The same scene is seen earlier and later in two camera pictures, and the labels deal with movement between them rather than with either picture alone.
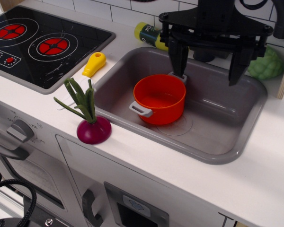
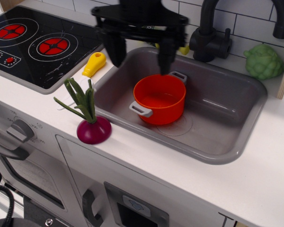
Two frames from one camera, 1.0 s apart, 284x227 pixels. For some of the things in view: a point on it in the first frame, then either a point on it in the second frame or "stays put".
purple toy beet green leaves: x=92 y=129 stays put
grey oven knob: x=21 y=130 stays put
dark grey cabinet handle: x=88 y=198 stays put
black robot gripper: x=212 y=30 to x=146 y=20
